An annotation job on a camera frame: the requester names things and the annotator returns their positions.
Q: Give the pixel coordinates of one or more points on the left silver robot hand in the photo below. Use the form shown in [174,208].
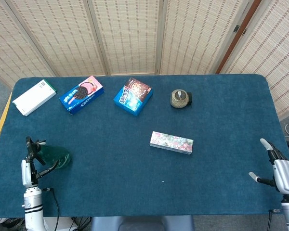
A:
[26,173]

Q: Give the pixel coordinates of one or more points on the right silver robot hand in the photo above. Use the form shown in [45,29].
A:
[286,176]

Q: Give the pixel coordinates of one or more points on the green spray bottle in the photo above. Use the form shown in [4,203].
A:
[55,155]

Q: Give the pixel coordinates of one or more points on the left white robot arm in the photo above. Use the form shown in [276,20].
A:
[33,209]

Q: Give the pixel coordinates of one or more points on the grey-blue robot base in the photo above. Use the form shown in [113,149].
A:
[142,223]

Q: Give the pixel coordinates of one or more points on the white flat board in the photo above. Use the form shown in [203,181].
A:
[65,225]

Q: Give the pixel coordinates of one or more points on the white box with green end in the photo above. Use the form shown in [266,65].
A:
[33,97]

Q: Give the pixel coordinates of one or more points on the blue Oreo cookie box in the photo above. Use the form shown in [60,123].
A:
[83,96]

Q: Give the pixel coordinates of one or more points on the blue felt table cloth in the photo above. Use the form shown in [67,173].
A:
[135,168]

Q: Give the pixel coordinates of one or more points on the floral toothpaste box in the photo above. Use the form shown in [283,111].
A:
[171,142]

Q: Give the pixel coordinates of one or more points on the blue and brown cookie box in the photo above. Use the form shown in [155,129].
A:
[132,97]

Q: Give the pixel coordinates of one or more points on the glass jar with black lid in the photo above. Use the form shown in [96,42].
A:
[179,99]

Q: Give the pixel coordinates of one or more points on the black metal hinge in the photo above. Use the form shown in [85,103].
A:
[236,29]
[244,32]

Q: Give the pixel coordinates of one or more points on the bamboo folding screen, pale frame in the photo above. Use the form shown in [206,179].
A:
[125,36]
[274,60]

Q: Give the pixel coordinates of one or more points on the brown wooden post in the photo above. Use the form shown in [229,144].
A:
[238,41]

